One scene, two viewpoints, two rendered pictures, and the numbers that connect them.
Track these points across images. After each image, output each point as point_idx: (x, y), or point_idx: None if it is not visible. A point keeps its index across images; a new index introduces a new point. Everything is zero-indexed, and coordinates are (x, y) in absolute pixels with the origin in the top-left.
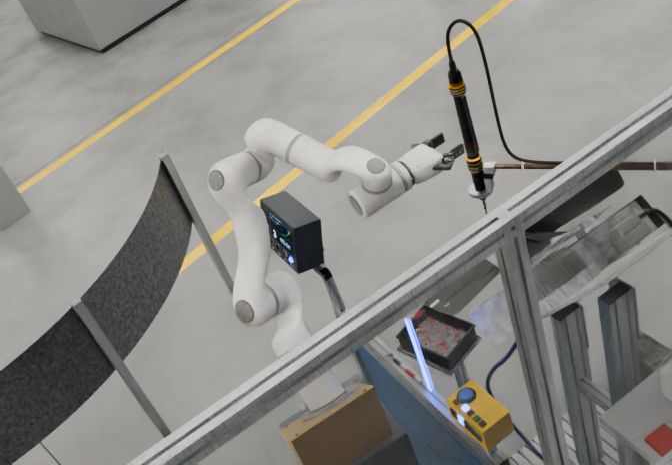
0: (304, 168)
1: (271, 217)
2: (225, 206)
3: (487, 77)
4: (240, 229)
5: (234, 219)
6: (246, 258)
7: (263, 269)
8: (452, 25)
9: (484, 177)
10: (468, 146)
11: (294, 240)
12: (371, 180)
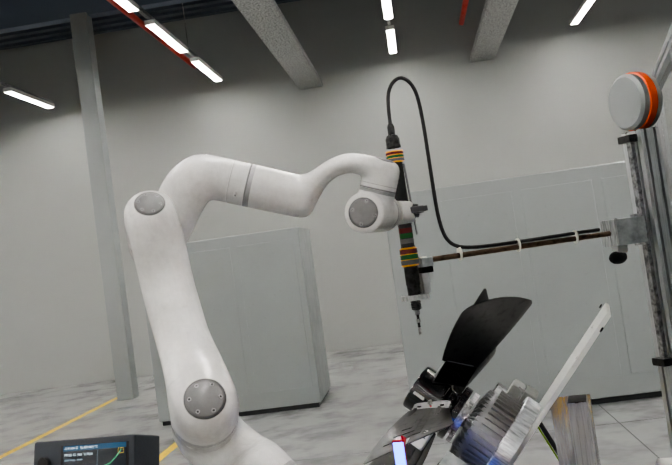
0: (276, 190)
1: (68, 454)
2: (152, 252)
3: (426, 141)
4: (172, 290)
5: (161, 277)
6: (186, 330)
7: (215, 345)
8: (394, 81)
9: (424, 270)
10: (407, 228)
11: (133, 457)
12: (387, 168)
